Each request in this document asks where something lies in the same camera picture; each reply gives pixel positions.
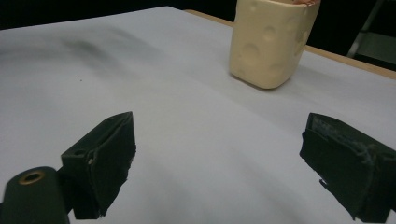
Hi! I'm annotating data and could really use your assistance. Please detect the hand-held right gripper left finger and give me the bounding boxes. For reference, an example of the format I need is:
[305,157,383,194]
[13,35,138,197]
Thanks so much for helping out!
[60,111,137,220]

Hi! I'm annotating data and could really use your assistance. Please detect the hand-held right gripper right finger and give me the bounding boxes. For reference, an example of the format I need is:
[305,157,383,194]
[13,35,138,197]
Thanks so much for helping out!
[299,112,396,224]

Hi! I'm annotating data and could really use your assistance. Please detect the cream holder cup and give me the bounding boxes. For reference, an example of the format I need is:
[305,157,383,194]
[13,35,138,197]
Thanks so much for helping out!
[229,0,321,91]

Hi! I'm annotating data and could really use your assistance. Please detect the white table mat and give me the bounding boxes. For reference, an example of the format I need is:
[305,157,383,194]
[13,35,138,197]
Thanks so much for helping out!
[0,6,396,224]

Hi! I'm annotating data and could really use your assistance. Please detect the white metal stand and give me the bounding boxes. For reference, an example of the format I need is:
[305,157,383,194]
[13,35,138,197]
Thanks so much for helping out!
[346,0,396,64]

